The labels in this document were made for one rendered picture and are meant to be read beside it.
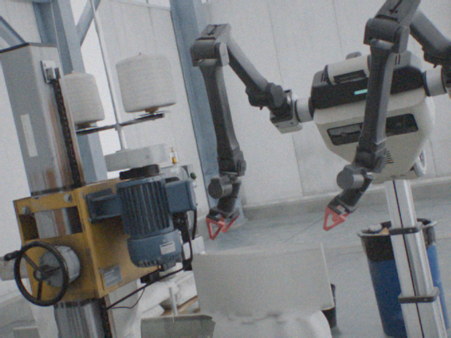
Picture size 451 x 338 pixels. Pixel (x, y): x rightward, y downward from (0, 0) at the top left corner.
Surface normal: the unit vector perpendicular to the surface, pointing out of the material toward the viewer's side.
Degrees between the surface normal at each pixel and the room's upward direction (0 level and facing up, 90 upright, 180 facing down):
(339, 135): 130
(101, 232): 90
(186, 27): 90
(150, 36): 90
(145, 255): 91
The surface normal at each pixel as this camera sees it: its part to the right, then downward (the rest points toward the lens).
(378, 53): -0.70, 0.39
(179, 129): 0.88, -0.15
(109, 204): -0.44, 0.13
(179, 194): -0.04, 0.06
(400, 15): -0.37, -0.52
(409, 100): -0.43, -0.66
